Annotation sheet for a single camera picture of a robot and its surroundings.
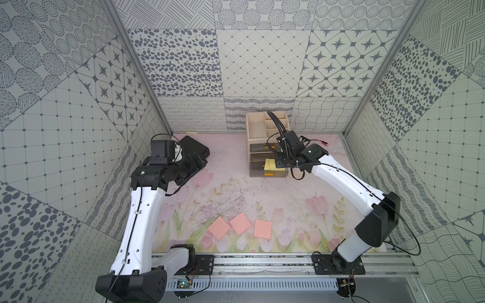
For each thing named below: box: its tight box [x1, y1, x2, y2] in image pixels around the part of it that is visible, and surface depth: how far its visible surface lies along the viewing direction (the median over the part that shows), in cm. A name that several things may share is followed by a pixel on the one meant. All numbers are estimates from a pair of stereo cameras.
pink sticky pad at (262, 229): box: [252, 219, 273, 240], surface depth 85 cm
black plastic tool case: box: [178, 135, 211, 160], surface depth 112 cm
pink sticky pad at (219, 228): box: [207, 215, 232, 242], surface depth 86 cm
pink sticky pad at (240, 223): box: [228, 211, 252, 237], surface depth 86 cm
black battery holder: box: [298, 135, 330, 147], surface depth 118 cm
